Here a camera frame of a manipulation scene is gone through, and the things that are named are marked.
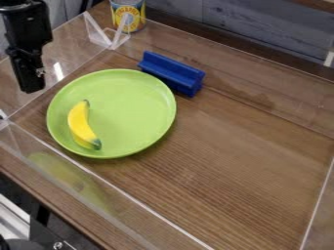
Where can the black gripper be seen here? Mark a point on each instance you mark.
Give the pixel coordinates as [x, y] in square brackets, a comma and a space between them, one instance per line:
[28, 32]

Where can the yellow toy banana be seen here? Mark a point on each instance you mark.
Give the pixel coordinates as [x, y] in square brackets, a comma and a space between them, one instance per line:
[81, 132]

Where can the green round plate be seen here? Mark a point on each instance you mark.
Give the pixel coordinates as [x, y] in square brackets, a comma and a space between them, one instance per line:
[132, 111]

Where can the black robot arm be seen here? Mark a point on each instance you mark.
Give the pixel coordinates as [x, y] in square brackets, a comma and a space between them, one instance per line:
[28, 33]

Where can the yellow labelled tin can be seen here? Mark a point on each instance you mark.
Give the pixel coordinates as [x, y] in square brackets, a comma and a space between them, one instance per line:
[132, 10]

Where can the blue plastic block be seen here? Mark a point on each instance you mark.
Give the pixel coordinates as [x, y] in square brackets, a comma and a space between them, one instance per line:
[180, 76]

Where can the clear acrylic corner bracket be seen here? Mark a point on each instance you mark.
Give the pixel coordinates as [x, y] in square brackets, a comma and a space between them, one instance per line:
[107, 37]

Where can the clear acrylic enclosure wall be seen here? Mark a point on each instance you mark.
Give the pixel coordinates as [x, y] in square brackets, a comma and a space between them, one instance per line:
[238, 179]

